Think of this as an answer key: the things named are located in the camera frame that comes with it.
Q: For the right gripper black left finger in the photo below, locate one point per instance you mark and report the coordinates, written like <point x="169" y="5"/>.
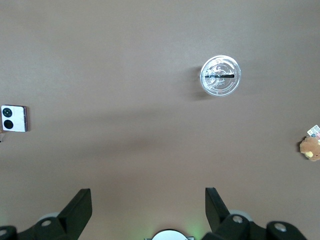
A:
<point x="77" y="212"/>

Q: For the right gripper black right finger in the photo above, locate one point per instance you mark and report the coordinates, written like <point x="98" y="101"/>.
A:
<point x="214" y="210"/>

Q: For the lilac flip phone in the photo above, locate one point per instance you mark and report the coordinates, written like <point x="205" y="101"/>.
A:
<point x="15" y="119"/>

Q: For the brown plush toy with tag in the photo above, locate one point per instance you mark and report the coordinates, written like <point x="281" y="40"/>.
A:
<point x="311" y="148"/>

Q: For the clear plastic cup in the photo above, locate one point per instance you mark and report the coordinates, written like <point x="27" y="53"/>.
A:
<point x="220" y="86"/>

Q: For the black drinking straw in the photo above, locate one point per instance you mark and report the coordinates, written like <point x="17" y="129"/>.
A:
<point x="220" y="76"/>

